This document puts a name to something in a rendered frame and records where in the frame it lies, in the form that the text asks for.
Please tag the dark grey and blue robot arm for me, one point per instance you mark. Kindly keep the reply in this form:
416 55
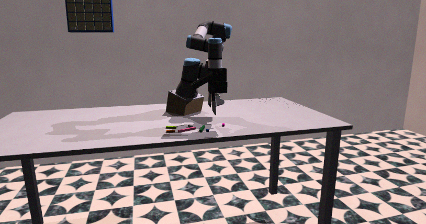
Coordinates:
193 69

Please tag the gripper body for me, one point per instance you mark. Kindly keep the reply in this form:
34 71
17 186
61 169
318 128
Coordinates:
220 80

